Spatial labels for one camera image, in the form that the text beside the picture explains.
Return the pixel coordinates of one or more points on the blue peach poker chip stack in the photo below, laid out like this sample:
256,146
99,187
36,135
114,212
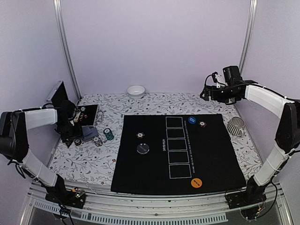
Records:
97,141

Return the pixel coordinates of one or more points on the grey playing card deck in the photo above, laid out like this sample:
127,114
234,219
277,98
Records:
89,132

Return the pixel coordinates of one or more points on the front aluminium rail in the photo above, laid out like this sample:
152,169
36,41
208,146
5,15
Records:
104,207

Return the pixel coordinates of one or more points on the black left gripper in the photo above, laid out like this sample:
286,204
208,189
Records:
78,133

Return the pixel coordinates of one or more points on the black dealer button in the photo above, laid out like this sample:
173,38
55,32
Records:
143,148

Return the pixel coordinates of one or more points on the left aluminium frame post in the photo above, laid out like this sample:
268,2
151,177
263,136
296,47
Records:
65,47

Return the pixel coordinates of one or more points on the aluminium poker case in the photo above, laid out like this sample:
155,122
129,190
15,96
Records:
91,114

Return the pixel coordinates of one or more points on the green poker chip stack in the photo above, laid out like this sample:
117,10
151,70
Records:
108,133

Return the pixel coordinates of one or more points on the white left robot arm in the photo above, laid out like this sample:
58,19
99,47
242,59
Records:
14,139

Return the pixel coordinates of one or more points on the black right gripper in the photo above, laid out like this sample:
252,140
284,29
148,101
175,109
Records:
214,95

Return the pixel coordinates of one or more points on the black poker play mat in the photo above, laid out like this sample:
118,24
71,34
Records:
179,151

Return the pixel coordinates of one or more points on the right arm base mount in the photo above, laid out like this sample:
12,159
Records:
246,199

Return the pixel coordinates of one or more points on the orange big blind button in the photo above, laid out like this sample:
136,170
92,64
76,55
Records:
196,183

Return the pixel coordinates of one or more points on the aluminium frame post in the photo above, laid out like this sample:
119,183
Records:
248,34
65,47

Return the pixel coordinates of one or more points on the red white poker chips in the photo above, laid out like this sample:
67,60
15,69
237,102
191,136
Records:
140,135

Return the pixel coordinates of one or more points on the blue small blind button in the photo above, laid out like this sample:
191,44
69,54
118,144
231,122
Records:
192,120

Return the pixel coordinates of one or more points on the right aluminium frame post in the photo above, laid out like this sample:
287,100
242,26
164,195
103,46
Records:
248,34

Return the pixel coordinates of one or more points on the black triangular marker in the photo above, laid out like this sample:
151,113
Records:
68,144

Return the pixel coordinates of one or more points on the white ceramic bowl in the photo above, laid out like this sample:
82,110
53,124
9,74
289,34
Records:
136,91

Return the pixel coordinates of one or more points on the card box in case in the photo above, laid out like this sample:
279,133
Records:
77,117

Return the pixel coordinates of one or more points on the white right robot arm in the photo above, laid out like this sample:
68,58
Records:
275,127

